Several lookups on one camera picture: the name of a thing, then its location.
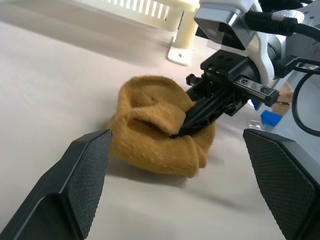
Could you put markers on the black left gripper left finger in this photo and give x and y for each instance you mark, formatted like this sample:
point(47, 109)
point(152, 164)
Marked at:
point(67, 185)

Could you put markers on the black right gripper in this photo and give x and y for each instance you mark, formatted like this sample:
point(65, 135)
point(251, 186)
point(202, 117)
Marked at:
point(232, 67)

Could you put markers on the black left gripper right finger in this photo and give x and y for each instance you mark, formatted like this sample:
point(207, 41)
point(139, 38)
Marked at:
point(282, 175)

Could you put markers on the mustard yellow terry sock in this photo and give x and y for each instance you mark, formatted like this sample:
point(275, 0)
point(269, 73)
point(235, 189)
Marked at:
point(155, 150)

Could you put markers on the cream plastic basket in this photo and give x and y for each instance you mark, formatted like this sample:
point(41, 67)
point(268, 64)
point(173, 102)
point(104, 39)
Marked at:
point(155, 10)

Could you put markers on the small blue plastic block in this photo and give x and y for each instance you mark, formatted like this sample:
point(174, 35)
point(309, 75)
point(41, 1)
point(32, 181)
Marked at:
point(271, 118)

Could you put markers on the brown cardboard piece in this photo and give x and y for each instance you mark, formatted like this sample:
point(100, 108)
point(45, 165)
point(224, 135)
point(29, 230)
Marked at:
point(283, 100)

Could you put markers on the cream plastic post with base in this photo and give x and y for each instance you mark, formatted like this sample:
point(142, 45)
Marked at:
point(183, 37)

